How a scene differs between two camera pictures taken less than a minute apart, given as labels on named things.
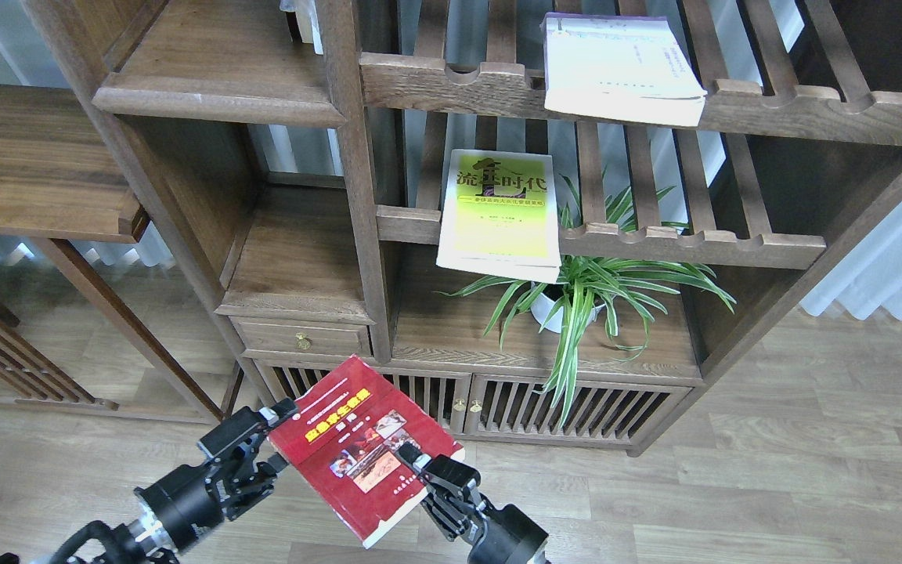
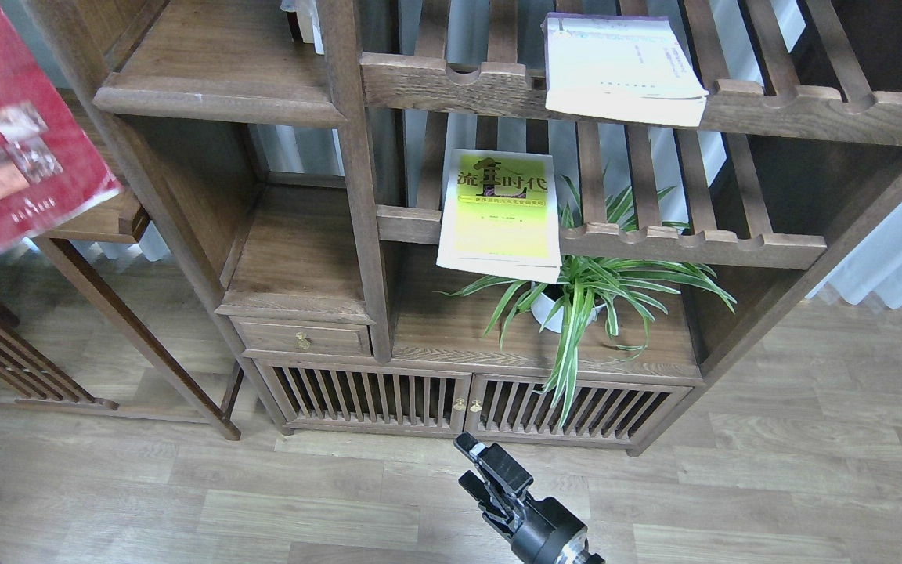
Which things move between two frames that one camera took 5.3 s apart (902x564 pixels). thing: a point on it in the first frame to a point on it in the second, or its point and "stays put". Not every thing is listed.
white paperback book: [619, 66] stays put
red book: [343, 440] to [23, 160]
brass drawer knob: [302, 341] stays put
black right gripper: [503, 536] to [541, 531]
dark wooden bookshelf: [542, 221] stays put
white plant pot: [548, 314] stays put
